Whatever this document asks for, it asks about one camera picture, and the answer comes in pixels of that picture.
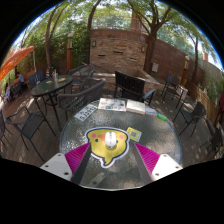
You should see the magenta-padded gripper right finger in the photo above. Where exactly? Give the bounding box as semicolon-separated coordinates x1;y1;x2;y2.
132;142;184;184

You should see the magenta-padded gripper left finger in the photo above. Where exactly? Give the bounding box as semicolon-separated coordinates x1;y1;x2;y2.
39;142;92;186

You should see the white computer mouse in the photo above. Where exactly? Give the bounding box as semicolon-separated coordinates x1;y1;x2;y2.
104;131;118;150

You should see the yellow bird-shaped mouse pad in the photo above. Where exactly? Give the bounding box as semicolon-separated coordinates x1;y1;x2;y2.
84;126;131;168

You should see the yellow code card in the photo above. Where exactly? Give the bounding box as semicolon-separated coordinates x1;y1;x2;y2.
126;126;143;143

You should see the green marker pen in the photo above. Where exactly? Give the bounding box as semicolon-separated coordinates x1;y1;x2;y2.
156;113;169;122

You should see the white licence plate sign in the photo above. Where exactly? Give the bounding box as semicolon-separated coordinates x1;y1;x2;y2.
73;103;98;123

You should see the small white booklet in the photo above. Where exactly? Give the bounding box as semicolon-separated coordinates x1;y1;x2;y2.
144;105;159;117

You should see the white open book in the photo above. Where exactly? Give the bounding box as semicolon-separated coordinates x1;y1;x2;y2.
125;99;147;116

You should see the dark wicker armchair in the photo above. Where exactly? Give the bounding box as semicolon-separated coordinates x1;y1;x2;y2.
57;78;107;121

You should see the black mesh armchair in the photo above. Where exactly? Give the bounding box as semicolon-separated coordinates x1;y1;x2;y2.
173;101;208;136

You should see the colourful picture sheet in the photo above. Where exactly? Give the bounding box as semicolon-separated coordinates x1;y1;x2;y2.
97;97;128;113

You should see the white bag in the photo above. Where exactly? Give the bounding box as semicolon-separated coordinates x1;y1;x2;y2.
177;85;189;101

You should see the dark round patio table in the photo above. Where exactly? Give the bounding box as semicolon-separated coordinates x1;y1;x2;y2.
30;74;75;131

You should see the dark metal chair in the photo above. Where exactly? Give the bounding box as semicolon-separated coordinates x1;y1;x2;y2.
0;109;14;158

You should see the dark blue patio chair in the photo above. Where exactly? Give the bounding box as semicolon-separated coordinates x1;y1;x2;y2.
162;74;183;103

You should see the dark metal armchair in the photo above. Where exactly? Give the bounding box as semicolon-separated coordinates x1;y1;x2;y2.
68;64;95;84

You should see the blue slatted chair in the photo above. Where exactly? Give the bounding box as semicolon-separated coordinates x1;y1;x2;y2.
28;70;46;89

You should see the forked tree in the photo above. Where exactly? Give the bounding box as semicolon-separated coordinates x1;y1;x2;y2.
128;0;176;74

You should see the orange canopy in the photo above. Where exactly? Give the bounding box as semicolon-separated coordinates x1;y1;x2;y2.
0;45;36;83

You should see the slim-trunked tree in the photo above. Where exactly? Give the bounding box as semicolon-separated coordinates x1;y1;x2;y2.
44;6;66;69

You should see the black wire chair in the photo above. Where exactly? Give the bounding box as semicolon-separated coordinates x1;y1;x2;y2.
199;126;224;161

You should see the wooden lamp post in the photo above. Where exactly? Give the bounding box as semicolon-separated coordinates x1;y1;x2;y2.
65;32;75;73
180;55;191;87

